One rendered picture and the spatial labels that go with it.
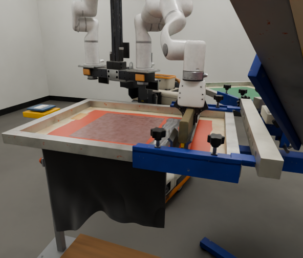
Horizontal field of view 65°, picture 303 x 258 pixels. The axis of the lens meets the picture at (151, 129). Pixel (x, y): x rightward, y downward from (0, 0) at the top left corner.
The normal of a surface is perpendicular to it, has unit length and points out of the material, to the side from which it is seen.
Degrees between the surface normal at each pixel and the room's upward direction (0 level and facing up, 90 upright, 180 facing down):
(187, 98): 94
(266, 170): 90
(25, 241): 0
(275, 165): 90
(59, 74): 90
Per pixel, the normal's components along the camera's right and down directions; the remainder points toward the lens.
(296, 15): -0.39, 0.92
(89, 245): 0.01, -0.94
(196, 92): -0.18, 0.33
